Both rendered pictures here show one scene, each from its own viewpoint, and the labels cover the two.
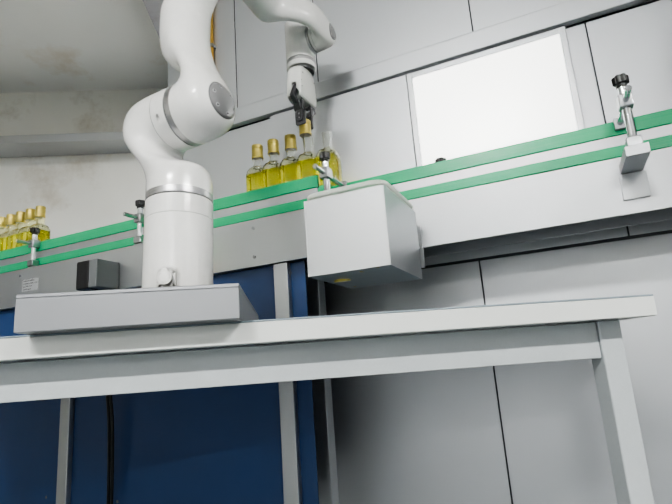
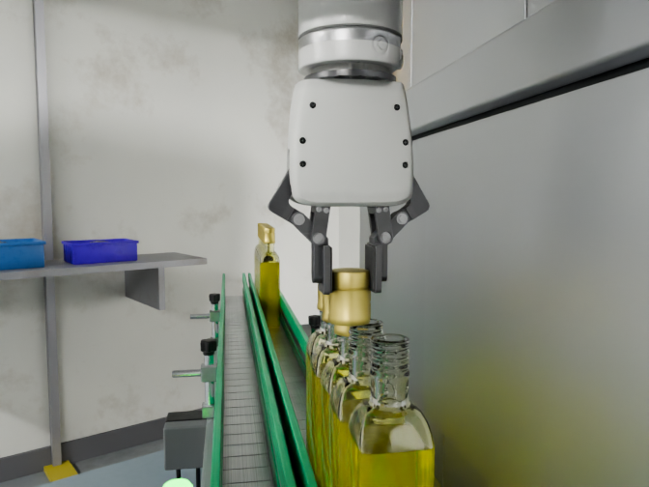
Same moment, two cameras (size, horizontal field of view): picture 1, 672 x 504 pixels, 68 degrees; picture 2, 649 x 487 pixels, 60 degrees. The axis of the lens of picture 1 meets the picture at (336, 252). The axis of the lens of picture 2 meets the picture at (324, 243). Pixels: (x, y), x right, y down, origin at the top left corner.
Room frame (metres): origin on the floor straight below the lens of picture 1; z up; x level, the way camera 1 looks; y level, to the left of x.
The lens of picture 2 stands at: (1.03, -0.32, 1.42)
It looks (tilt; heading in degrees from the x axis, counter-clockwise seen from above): 5 degrees down; 56
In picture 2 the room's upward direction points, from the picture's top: straight up
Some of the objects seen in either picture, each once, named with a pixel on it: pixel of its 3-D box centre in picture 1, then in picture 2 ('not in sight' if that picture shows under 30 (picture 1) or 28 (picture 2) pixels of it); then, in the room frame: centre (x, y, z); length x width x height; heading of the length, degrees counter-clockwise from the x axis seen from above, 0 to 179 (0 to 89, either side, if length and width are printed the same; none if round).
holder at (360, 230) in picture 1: (370, 244); not in sight; (1.05, -0.07, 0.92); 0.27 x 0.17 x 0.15; 156
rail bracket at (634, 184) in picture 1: (629, 134); not in sight; (0.90, -0.58, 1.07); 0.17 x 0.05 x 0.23; 156
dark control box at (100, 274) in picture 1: (97, 276); (187, 440); (1.38, 0.68, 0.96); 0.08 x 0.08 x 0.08; 66
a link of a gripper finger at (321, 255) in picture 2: (298, 111); (310, 252); (1.28, 0.08, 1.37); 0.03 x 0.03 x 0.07; 66
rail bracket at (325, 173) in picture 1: (330, 179); not in sight; (1.16, 0.00, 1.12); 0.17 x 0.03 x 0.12; 156
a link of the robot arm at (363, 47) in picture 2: (301, 68); (352, 60); (1.31, 0.06, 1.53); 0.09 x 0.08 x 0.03; 156
